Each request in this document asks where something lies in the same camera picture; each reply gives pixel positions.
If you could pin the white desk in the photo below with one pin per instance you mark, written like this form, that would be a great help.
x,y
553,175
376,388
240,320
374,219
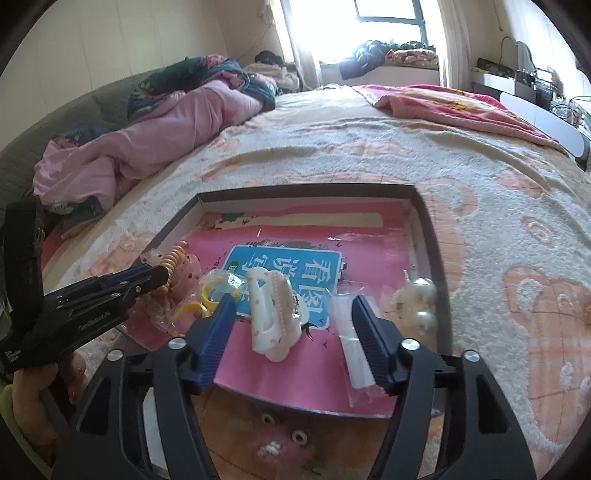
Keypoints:
x,y
531,106

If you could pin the pearl hair clip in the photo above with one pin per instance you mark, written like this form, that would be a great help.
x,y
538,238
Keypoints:
x,y
418,307

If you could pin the round desk mirror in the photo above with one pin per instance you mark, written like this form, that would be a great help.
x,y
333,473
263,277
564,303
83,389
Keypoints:
x,y
519,53

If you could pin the pink printed blanket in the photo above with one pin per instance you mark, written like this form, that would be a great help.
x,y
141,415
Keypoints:
x,y
452,108

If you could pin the white claw hair clip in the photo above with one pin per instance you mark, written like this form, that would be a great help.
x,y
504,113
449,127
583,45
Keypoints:
x,y
272,314

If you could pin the pink quilt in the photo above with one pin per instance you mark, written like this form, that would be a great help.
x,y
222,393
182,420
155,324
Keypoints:
x,y
175,124

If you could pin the clear plastic packet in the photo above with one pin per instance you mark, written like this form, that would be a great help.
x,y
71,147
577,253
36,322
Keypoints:
x,y
353,341

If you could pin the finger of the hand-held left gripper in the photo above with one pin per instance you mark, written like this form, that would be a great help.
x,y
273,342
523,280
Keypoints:
x,y
147,282
122,277

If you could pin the person's left hand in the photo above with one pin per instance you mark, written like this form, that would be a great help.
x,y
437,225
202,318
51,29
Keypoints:
x,y
37,397

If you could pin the window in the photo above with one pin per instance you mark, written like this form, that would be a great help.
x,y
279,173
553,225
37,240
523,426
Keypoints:
x,y
392,11

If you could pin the white pillow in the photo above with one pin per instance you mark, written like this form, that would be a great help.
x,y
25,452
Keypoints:
x,y
272,76

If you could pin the yellow hair clip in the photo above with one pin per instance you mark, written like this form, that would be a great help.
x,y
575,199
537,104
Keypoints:
x,y
173,265
212,295

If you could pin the dark cloth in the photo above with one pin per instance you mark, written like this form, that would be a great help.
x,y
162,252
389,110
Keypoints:
x,y
268,57

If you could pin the grey padded headboard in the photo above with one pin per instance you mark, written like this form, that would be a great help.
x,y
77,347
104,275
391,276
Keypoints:
x,y
55,124

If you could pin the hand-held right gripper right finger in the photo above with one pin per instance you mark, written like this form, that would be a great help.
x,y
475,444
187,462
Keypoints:
x,y
369,341

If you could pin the red patterned blanket pile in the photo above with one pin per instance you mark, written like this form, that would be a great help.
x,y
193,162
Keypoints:
x,y
413,55

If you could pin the sheer white curtain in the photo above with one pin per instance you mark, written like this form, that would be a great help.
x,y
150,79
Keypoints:
x,y
300,46

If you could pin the pink fuzzy hair accessory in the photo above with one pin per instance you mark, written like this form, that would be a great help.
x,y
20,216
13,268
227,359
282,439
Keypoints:
x,y
281,443

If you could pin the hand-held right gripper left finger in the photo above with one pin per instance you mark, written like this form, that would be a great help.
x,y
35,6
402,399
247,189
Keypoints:
x,y
217,332

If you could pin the person's left forearm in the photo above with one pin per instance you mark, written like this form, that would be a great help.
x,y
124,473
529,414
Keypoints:
x,y
18,443

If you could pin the grey shallow cardboard box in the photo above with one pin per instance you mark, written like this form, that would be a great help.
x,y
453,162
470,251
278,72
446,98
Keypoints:
x,y
434,258

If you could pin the dark jacket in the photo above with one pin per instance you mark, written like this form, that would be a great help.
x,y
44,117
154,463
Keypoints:
x,y
364,57

